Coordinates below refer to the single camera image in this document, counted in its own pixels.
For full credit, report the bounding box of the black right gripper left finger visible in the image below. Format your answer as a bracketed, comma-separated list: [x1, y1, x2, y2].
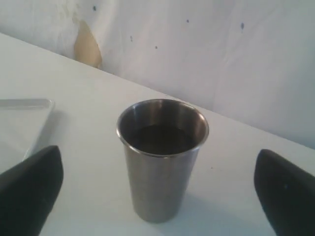
[0, 146, 63, 236]

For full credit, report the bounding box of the white rectangular tray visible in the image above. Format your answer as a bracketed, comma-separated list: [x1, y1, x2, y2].
[0, 98, 55, 168]

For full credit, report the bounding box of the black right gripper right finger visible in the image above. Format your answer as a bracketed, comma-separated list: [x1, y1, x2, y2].
[254, 149, 315, 236]

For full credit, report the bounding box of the stainless steel cup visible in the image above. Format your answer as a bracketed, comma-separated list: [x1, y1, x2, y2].
[116, 99, 209, 223]

